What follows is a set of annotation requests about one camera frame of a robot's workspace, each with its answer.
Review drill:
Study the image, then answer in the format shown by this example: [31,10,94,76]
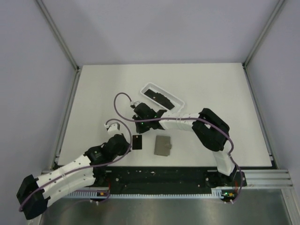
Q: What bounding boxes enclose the black VIP credit card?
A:
[132,135,143,150]

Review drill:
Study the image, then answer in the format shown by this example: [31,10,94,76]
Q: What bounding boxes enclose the grey leather card holder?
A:
[154,135,172,157]

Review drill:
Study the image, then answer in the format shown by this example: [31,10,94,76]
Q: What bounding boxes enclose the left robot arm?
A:
[16,134,132,220]

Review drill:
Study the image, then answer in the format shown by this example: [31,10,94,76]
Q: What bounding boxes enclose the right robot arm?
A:
[131,103,239,186]

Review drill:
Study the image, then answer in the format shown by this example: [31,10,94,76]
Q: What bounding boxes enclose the black cards in tray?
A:
[144,89,175,110]

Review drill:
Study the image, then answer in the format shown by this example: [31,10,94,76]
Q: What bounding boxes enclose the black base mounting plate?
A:
[91,166,247,195]

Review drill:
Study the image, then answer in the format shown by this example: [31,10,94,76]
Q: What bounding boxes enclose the white plastic tray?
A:
[140,82,185,113]

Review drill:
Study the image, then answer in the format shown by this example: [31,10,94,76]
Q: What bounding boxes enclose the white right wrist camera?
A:
[130,101,141,108]

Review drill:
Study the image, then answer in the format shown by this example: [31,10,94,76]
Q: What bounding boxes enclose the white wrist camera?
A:
[130,101,141,108]
[105,122,121,136]

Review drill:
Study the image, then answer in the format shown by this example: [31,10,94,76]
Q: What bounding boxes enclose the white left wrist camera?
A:
[105,122,121,136]

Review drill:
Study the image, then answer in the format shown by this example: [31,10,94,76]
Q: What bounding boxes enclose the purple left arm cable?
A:
[18,119,133,213]

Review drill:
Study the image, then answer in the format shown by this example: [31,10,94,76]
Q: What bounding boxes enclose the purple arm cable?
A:
[113,93,243,203]
[18,119,133,213]

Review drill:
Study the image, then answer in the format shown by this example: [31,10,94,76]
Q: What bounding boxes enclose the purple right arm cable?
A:
[113,93,243,203]

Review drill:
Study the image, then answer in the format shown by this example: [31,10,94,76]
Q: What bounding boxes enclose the grey slotted cable duct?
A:
[67,188,235,199]

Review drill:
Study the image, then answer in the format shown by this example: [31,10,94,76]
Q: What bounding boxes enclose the aluminium frame rail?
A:
[38,170,293,188]

